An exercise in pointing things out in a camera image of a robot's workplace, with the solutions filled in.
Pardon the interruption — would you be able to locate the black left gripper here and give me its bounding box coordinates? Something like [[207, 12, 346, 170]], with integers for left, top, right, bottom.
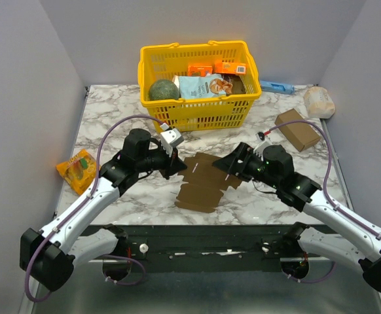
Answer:
[[137, 142, 188, 180]]

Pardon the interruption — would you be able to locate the brown cardboard box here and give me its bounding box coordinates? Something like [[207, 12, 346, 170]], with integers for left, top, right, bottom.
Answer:
[[175, 152, 242, 213], [275, 109, 321, 152]]

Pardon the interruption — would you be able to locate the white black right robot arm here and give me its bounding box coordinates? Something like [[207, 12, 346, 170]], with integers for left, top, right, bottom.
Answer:
[[212, 143, 381, 293]]

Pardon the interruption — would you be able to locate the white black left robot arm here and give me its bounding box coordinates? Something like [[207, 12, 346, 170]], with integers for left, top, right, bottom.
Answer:
[[20, 124, 187, 292]]

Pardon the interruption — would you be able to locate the folded brown cardboard box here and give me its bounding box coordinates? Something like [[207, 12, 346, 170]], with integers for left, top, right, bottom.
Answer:
[[275, 109, 321, 152]]

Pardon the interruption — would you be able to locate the orange snack box right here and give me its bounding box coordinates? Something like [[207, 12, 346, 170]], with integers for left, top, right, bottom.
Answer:
[[213, 61, 247, 75]]

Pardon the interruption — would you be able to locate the orange snack box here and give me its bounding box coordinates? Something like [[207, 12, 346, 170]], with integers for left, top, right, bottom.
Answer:
[[187, 64, 213, 77], [213, 61, 247, 75]]

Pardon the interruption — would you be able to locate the orange snack box left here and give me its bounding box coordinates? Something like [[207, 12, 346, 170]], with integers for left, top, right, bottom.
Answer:
[[187, 64, 213, 77]]

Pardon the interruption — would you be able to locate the dark brown snack packet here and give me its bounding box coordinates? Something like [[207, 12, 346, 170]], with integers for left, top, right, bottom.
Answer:
[[223, 74, 246, 96]]

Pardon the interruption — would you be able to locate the green round melon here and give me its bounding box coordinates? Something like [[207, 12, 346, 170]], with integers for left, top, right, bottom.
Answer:
[[149, 79, 180, 101]]

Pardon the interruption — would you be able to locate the light blue snack bag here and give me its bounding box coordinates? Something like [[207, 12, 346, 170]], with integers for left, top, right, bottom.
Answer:
[[178, 74, 230, 99]]

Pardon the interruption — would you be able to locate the blue tissue packet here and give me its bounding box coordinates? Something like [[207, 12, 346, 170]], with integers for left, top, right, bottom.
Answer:
[[260, 80, 295, 95]]

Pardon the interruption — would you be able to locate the orange gummy candy bag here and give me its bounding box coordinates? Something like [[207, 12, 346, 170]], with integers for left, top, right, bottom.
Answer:
[[56, 149, 97, 195]]

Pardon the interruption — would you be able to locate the yellow plastic shopping basket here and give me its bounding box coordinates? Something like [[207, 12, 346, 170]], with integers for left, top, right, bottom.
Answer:
[[137, 41, 262, 131]]

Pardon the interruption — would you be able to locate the beige wrapped bread bag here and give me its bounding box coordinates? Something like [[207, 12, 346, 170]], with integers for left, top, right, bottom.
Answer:
[[304, 86, 335, 119]]

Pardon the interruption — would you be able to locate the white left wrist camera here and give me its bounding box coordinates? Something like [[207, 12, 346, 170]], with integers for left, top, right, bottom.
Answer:
[[160, 123, 184, 157]]

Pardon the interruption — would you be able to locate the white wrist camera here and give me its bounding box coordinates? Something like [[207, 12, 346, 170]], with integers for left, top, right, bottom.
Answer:
[[253, 130, 272, 157], [160, 123, 184, 157]]

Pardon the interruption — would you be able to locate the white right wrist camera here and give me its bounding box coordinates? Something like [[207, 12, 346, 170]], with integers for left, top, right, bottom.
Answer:
[[253, 130, 272, 157]]

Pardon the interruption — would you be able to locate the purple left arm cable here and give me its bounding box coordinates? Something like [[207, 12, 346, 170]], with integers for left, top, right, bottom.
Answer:
[[24, 114, 170, 302]]

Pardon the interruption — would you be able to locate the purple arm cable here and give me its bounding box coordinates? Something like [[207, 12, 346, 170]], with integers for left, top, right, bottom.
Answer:
[[24, 114, 170, 302], [268, 120, 381, 249]]

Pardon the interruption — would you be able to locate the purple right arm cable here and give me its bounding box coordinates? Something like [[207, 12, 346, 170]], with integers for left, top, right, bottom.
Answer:
[[268, 120, 381, 249]]

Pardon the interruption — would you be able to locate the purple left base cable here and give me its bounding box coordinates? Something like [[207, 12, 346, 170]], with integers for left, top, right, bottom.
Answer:
[[101, 254, 147, 287]]

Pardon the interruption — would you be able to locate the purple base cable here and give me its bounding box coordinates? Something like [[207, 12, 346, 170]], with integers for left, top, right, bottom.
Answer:
[[287, 261, 337, 284], [101, 254, 147, 287]]

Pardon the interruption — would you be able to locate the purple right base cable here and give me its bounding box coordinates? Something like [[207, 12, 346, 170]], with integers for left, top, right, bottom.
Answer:
[[287, 261, 337, 284]]

